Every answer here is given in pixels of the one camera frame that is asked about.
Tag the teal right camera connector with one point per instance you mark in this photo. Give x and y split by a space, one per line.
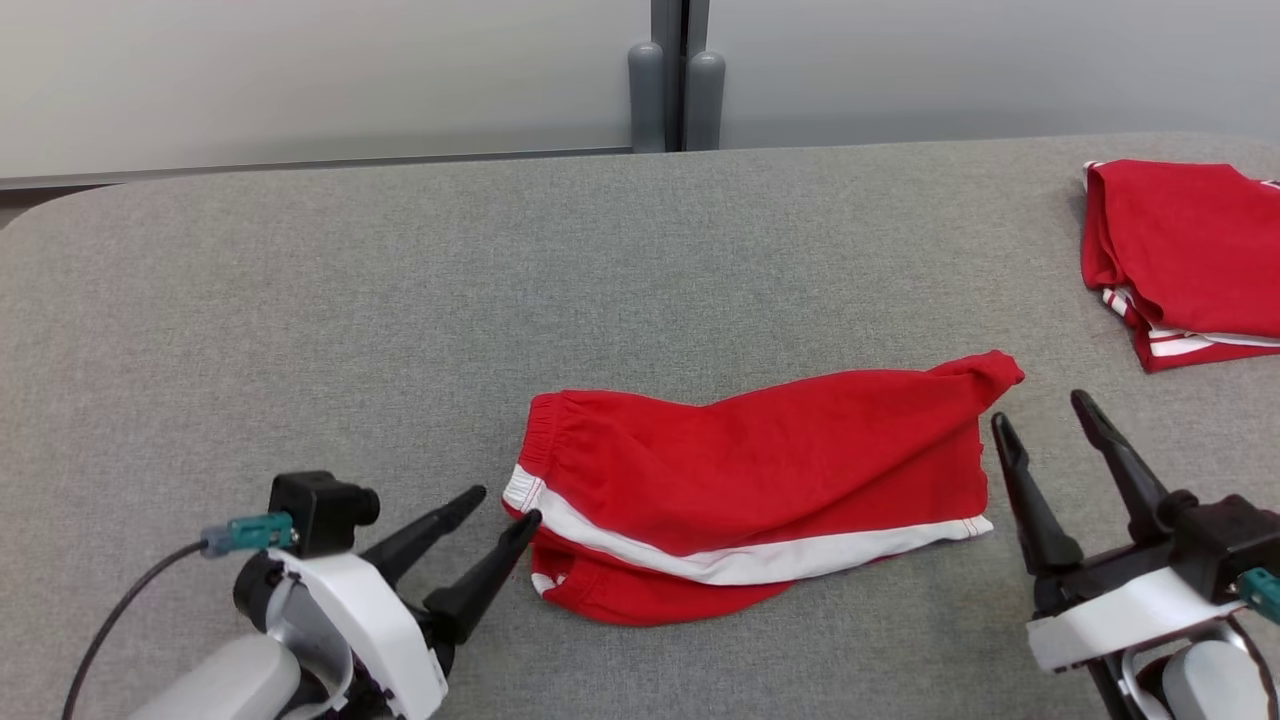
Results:
1262 592

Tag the teal camera connector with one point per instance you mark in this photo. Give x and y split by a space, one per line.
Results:
255 532
1262 592

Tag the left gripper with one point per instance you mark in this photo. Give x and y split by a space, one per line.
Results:
380 630

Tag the grey vertical partition post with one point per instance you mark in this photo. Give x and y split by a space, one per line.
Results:
667 22

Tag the red Bulls basketball jersey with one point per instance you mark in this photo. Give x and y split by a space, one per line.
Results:
1180 240

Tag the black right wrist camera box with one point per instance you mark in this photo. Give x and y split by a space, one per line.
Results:
1225 540

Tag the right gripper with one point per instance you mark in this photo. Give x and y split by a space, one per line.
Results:
1110 615

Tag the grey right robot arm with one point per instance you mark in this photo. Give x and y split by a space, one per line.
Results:
1210 685

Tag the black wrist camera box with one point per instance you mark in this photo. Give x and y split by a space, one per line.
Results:
1225 540
320 510

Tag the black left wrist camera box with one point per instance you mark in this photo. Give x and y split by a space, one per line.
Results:
320 510

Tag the teal left camera connector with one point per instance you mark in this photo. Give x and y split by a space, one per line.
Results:
255 532

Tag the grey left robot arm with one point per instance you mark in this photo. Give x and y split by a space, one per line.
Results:
220 685

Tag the red shorts with white stripe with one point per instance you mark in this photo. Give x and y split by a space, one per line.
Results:
750 470

